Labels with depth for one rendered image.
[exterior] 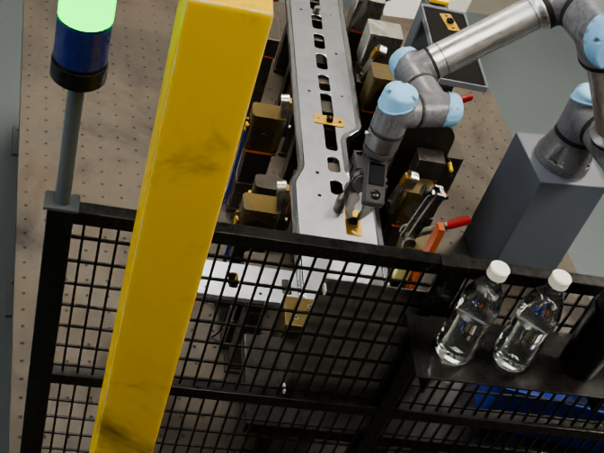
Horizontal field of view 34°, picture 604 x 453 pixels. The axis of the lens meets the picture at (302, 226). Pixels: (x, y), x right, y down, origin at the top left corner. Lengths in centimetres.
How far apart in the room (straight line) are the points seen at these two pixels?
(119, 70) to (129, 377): 173
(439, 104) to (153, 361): 90
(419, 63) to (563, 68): 325
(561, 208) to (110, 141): 127
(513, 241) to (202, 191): 159
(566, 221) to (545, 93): 245
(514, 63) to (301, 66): 257
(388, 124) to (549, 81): 323
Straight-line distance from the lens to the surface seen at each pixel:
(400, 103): 207
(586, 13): 222
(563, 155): 266
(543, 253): 284
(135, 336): 151
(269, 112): 258
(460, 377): 160
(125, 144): 291
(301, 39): 297
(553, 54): 552
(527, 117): 494
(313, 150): 258
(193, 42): 114
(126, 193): 276
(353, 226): 228
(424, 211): 228
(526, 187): 269
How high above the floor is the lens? 258
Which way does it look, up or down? 42 degrees down
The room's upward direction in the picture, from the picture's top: 20 degrees clockwise
